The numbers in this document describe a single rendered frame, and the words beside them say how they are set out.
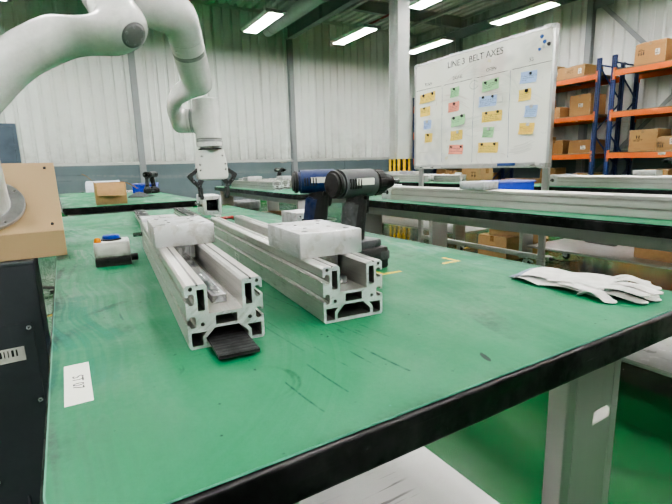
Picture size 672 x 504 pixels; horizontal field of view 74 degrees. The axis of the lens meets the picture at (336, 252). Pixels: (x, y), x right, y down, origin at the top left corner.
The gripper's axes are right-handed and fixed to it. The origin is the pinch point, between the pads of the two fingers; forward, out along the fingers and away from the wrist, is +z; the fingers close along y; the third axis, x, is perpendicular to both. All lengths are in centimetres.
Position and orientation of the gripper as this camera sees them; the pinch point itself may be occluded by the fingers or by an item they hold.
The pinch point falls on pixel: (214, 195)
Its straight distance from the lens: 159.4
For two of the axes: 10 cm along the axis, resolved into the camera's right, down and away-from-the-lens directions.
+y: -8.9, 1.3, -4.5
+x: 4.6, 1.5, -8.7
